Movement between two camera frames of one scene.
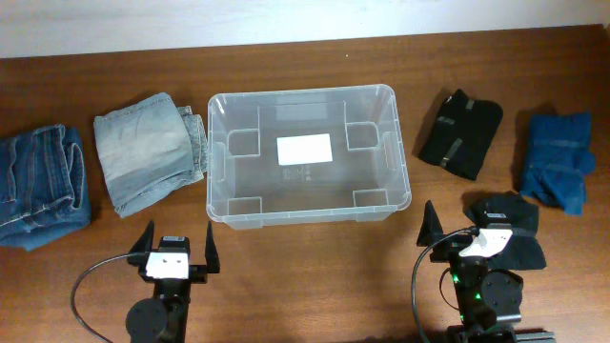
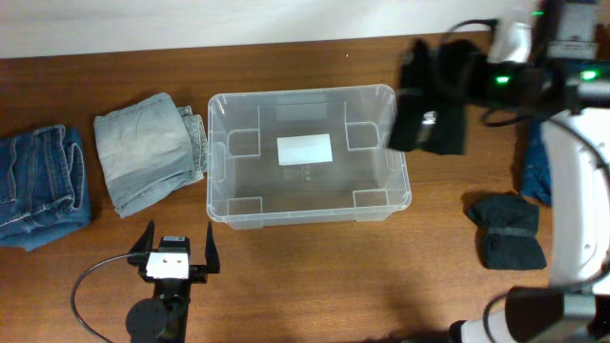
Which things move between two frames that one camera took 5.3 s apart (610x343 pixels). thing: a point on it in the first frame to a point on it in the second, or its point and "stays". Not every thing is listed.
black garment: x=462 y=134 to x=437 y=86
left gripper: x=199 y=272 stays
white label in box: x=304 y=149 stays
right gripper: x=451 y=247 to x=478 y=69
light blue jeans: x=150 y=150 stays
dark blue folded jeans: x=45 y=187 stays
